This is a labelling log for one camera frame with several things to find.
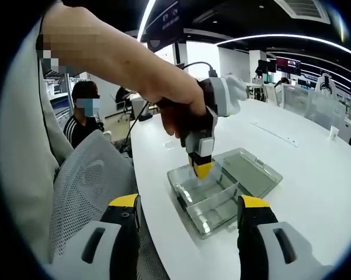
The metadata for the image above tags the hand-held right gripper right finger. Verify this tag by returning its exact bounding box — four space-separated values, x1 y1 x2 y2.
237 194 334 280

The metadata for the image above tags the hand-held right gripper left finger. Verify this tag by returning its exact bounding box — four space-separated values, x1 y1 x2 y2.
50 192 142 280

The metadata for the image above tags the clear guide fixture box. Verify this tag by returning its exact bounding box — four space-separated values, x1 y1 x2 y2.
166 148 283 240

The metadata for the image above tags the person's left hand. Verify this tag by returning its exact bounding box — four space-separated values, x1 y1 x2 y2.
139 72 207 138

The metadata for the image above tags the grey mesh chair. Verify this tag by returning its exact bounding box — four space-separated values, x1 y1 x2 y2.
48 129 170 280

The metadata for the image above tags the frosted desk partition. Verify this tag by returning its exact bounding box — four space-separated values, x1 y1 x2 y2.
282 84 347 129

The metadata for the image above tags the white humanoid robot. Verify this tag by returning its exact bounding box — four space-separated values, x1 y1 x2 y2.
314 72 338 94

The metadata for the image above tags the black hanging sign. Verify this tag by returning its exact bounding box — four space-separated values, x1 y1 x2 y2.
145 1 183 41

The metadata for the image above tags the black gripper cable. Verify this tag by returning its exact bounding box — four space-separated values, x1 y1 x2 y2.
125 61 220 152

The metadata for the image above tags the white table cable cover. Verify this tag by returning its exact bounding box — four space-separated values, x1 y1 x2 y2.
251 121 299 148

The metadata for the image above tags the dark wall screen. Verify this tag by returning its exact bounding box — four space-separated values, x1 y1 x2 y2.
276 57 301 74

